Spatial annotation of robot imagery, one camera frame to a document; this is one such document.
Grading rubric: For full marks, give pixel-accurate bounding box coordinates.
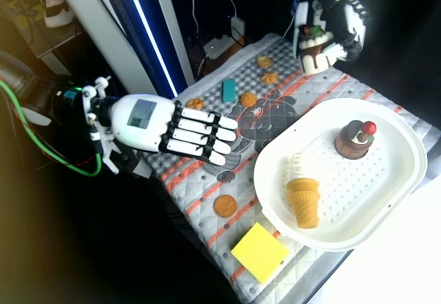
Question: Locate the white cream cake chocolate drip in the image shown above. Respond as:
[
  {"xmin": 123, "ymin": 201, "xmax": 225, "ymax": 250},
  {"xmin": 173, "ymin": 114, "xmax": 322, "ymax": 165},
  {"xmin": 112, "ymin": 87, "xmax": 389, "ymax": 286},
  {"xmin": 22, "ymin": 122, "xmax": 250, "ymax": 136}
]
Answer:
[{"xmin": 298, "ymin": 23, "xmax": 337, "ymax": 75}]

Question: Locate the toy ice cream cone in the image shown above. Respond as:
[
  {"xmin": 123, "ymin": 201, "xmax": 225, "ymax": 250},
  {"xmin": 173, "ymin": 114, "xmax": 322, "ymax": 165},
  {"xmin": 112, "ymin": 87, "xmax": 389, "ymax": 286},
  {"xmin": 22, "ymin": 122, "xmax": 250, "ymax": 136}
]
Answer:
[{"xmin": 285, "ymin": 152, "xmax": 321, "ymax": 230}]

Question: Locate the chocolate cupcake with cherry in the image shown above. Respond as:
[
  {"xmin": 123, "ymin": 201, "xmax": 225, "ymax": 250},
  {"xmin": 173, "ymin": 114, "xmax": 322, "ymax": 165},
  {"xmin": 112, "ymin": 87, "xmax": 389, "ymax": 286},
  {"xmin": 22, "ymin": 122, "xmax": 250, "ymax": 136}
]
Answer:
[{"xmin": 334, "ymin": 119, "xmax": 377, "ymax": 161}]

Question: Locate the white perforated tray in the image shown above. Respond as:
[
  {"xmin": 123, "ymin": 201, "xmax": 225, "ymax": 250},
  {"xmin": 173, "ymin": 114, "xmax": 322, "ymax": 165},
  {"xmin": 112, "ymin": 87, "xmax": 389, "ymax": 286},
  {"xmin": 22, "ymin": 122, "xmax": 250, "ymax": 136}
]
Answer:
[{"xmin": 253, "ymin": 97, "xmax": 429, "ymax": 252}]

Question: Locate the teal block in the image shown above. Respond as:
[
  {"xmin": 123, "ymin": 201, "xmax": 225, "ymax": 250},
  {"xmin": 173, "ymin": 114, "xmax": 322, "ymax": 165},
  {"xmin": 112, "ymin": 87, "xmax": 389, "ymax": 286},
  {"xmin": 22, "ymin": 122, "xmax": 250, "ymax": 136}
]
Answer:
[{"xmin": 222, "ymin": 79, "xmax": 238, "ymax": 103}]

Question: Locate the blue light strip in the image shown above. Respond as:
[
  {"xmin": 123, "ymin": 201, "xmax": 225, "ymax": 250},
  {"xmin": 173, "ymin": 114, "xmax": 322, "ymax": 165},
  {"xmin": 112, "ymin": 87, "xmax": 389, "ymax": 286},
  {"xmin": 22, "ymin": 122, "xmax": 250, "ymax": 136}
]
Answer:
[{"xmin": 119, "ymin": 0, "xmax": 178, "ymax": 98}]

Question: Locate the white power strip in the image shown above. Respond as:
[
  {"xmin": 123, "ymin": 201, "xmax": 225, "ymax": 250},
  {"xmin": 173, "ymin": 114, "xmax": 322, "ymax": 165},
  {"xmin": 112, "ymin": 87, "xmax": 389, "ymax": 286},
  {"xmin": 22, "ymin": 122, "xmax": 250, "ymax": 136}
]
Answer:
[{"xmin": 203, "ymin": 34, "xmax": 245, "ymax": 60}]

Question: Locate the rose swirl cookie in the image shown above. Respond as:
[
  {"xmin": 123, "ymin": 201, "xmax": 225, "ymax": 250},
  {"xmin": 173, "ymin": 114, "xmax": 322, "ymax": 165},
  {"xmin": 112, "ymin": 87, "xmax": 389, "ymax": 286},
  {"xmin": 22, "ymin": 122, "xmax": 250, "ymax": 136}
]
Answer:
[{"xmin": 239, "ymin": 91, "xmax": 258, "ymax": 108}]

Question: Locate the round brown biscuit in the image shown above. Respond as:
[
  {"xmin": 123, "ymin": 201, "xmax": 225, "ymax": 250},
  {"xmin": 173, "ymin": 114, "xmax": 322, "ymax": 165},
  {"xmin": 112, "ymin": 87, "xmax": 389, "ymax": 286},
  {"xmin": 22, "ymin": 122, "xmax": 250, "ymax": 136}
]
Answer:
[{"xmin": 213, "ymin": 194, "xmax": 238, "ymax": 219}]

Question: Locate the grey quilt with bear print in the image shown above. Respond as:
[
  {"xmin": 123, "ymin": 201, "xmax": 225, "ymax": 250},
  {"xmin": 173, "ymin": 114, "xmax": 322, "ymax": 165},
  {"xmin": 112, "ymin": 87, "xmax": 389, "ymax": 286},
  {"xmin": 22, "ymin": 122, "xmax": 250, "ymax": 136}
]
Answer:
[{"xmin": 139, "ymin": 32, "xmax": 433, "ymax": 303}]

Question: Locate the white power adapter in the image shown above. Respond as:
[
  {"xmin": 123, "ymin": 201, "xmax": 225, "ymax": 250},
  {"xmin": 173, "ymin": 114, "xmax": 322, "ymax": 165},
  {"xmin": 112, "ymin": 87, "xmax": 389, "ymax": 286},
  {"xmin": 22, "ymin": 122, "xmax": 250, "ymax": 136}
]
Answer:
[{"xmin": 229, "ymin": 16, "xmax": 246, "ymax": 38}]

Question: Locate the white sneaker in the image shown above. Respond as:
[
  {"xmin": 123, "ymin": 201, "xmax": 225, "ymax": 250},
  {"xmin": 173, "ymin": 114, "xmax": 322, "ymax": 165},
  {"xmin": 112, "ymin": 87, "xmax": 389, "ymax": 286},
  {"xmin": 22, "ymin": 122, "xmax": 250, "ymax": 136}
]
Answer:
[{"xmin": 32, "ymin": 0, "xmax": 75, "ymax": 29}]

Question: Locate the yellow block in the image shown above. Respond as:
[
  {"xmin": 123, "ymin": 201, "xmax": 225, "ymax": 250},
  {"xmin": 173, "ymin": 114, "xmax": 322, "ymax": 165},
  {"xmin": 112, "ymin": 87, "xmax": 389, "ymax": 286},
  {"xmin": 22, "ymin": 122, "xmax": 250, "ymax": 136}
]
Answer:
[{"xmin": 229, "ymin": 221, "xmax": 290, "ymax": 276}]

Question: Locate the green cable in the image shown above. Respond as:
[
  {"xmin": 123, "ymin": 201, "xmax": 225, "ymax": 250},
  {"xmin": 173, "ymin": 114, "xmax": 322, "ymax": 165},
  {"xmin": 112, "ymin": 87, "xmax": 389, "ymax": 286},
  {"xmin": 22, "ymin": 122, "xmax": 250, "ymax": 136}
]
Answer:
[{"xmin": 0, "ymin": 79, "xmax": 103, "ymax": 177}]

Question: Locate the narrow white post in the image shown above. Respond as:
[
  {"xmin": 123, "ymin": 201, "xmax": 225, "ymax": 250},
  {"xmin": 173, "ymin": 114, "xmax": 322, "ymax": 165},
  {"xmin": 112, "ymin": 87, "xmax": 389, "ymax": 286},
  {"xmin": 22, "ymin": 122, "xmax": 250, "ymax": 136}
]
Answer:
[{"xmin": 150, "ymin": 0, "xmax": 196, "ymax": 84}]

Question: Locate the wide white post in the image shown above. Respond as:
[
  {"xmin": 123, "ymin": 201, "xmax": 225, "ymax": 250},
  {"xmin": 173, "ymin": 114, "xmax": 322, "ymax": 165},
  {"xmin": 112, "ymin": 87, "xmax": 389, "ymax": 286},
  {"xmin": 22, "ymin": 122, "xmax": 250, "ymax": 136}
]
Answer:
[{"xmin": 48, "ymin": 0, "xmax": 147, "ymax": 88}]

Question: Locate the ring shaped butter cookie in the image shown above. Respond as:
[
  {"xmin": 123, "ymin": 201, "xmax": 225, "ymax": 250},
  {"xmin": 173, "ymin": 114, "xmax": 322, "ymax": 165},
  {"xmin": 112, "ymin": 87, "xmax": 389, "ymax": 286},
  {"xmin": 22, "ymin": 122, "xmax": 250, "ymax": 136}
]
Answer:
[{"xmin": 256, "ymin": 54, "xmax": 274, "ymax": 70}]

